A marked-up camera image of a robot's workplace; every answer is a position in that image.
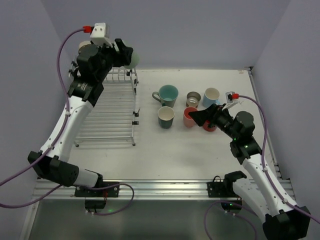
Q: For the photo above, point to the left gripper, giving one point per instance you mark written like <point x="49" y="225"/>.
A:
<point x="122" y="53"/>

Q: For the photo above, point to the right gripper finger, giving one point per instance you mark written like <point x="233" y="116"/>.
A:
<point x="212" y="109"/>
<point x="200" y="117"/>

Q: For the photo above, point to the red mug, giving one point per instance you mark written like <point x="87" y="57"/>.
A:
<point x="208" y="127"/>

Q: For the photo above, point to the pink tumbler cup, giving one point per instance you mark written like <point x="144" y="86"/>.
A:
<point x="187" y="120"/>

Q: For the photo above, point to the light blue patterned cup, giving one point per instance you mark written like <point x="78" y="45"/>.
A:
<point x="211" y="96"/>

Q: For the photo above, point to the light green tumbler cup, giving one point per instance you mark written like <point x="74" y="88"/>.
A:
<point x="135" y="59"/>

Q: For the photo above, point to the dark green mug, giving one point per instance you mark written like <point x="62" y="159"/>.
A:
<point x="166" y="116"/>

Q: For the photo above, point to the beige tumbler cup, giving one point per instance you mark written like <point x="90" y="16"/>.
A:
<point x="83" y="43"/>

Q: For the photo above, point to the sage green mug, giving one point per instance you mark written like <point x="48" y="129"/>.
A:
<point x="166" y="95"/>

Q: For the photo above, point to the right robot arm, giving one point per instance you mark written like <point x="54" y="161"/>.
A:
<point x="280" y="215"/>

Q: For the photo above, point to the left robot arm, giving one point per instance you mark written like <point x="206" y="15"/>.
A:
<point x="93" y="63"/>

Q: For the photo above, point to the metal dish rack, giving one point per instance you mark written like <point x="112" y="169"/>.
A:
<point x="115" y="115"/>

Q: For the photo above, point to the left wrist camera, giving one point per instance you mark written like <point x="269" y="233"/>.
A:
<point x="100" y="35"/>

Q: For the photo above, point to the aluminium rail frame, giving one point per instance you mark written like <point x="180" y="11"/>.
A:
<point x="159" y="188"/>

